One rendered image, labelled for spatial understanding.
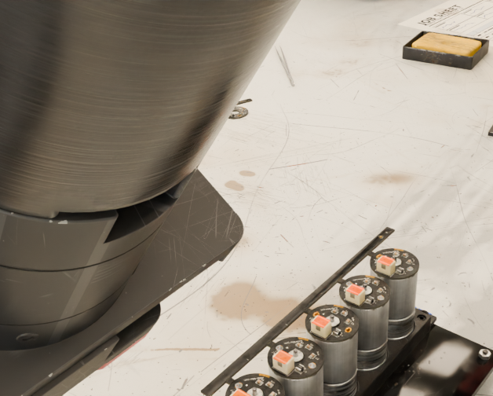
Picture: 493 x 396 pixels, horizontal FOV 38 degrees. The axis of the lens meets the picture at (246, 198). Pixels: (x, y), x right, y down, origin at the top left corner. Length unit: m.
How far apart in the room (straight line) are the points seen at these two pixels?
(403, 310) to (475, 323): 0.07
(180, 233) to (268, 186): 0.39
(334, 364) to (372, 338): 0.03
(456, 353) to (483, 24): 0.56
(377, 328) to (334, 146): 0.28
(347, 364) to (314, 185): 0.24
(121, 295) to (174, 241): 0.02
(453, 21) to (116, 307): 0.78
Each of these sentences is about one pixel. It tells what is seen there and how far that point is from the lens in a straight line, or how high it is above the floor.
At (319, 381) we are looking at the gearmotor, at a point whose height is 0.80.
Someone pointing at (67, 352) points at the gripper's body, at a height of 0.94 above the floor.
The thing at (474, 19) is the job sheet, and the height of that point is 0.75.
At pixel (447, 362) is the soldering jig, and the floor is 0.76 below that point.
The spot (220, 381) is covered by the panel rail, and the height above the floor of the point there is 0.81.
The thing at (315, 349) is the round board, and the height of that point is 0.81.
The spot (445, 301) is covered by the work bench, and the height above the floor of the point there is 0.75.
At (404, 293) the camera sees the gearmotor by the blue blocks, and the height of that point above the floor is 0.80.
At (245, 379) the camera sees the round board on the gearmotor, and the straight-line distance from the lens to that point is 0.32.
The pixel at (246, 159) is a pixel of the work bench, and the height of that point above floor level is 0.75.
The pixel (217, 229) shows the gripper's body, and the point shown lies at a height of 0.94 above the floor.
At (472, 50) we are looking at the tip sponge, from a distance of 0.79.
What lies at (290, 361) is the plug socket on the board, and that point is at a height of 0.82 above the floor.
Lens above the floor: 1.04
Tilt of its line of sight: 32 degrees down
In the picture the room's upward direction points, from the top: 4 degrees counter-clockwise
